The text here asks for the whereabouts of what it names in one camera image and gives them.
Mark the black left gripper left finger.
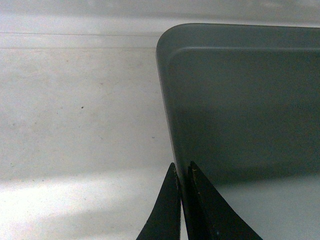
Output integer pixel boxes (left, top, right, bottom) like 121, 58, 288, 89
137, 162, 181, 240

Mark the grey silver tray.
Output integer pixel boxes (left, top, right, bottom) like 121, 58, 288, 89
155, 23, 320, 240

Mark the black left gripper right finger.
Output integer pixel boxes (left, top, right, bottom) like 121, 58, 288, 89
188, 161, 261, 240

